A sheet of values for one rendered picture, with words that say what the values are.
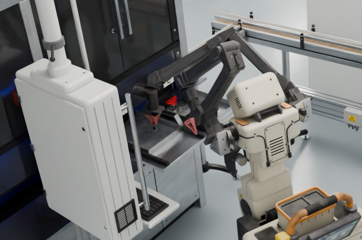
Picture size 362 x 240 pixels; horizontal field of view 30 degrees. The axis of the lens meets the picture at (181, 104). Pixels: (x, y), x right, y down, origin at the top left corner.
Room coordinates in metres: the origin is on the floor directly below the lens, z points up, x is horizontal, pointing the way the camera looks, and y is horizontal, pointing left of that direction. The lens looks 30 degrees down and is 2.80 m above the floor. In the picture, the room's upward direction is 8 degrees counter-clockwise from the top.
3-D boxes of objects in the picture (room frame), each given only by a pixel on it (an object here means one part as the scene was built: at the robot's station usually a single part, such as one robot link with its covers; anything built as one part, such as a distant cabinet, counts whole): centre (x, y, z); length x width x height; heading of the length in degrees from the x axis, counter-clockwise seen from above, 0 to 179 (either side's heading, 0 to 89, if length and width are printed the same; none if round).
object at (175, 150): (3.11, 0.06, 0.87); 0.70 x 0.48 x 0.02; 136
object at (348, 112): (3.51, -1.05, 0.50); 0.12 x 0.05 x 0.09; 46
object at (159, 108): (2.98, 0.14, 1.09); 0.10 x 0.07 x 0.07; 59
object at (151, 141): (3.04, 0.22, 0.90); 0.34 x 0.26 x 0.04; 46
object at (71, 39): (2.97, 0.43, 1.51); 0.47 x 0.01 x 0.59; 136
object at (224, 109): (3.20, -0.09, 0.90); 0.34 x 0.26 x 0.04; 45
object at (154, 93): (2.98, 0.15, 1.15); 0.07 x 0.06 x 0.07; 59
